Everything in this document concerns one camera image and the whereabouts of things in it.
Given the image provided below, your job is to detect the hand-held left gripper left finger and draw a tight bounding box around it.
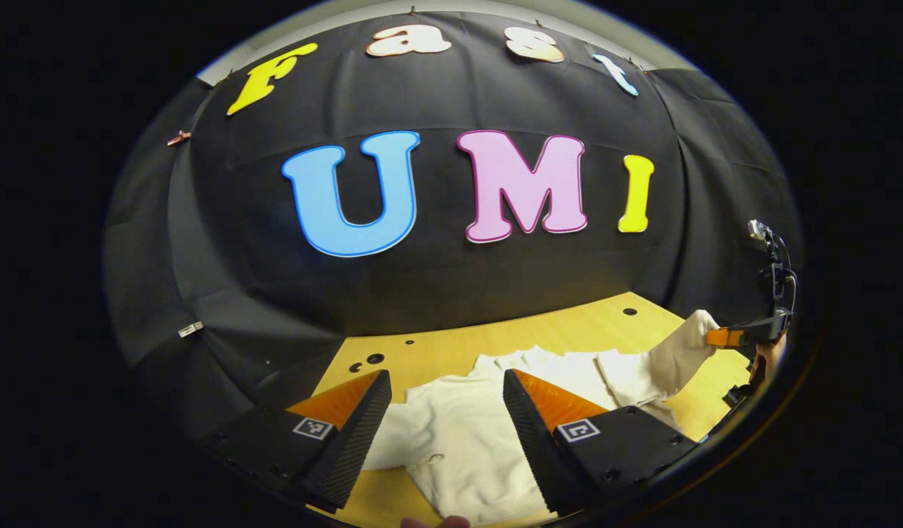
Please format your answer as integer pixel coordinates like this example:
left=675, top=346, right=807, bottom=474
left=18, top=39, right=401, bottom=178
left=201, top=369, right=392, bottom=514

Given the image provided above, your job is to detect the black backdrop cloth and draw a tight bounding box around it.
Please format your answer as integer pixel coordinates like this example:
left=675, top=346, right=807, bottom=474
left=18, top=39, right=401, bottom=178
left=103, top=11, right=804, bottom=441

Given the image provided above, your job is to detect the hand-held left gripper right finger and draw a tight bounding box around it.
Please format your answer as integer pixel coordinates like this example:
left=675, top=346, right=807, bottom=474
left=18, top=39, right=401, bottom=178
left=503, top=369, right=701, bottom=518

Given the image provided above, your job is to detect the white sweatshirt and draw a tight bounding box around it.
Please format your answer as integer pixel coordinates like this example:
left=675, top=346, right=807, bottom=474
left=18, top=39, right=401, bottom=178
left=364, top=309, right=720, bottom=525

